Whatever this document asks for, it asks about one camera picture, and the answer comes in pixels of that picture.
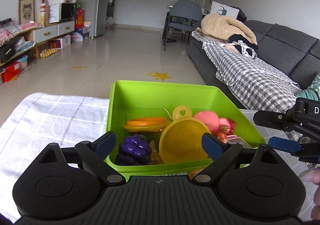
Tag orange small figurine toy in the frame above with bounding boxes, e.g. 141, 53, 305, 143
212, 125, 231, 144

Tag pink pig toy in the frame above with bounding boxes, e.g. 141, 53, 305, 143
194, 111, 236, 135

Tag purple toy grapes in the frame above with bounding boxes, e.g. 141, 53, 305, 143
115, 134, 152, 166

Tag yellow plastic toy bowl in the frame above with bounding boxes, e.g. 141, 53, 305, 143
159, 106, 209, 164

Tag orange yellow toy slice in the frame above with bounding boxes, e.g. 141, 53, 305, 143
123, 116, 171, 133

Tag amber rubber octopus toy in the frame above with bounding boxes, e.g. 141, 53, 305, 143
148, 140, 163, 165

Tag person's hand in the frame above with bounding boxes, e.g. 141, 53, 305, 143
299, 168, 319, 224

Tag teal patterned pillow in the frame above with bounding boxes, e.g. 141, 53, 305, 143
296, 73, 320, 102

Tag grey plaid blanket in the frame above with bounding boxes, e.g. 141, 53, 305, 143
188, 32, 301, 113

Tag green plastic storage bin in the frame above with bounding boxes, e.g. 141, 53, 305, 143
105, 81, 264, 178

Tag dark grey sofa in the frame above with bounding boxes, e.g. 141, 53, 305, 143
188, 20, 319, 93

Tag grey checked table cloth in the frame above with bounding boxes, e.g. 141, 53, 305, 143
0, 92, 320, 223

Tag black white garment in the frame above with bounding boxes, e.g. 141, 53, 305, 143
225, 34, 258, 59

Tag beige quilted blanket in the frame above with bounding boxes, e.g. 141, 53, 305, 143
195, 14, 257, 44

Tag white wooden tv cabinet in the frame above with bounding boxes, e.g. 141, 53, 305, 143
1, 20, 75, 67

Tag red gift box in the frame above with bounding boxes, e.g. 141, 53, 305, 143
75, 8, 85, 29

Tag grey chair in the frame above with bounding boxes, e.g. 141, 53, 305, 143
162, 0, 202, 51

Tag white microwave oven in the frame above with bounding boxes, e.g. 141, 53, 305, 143
49, 3, 76, 24

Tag framed cartoon picture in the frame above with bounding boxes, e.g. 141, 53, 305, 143
18, 0, 35, 24

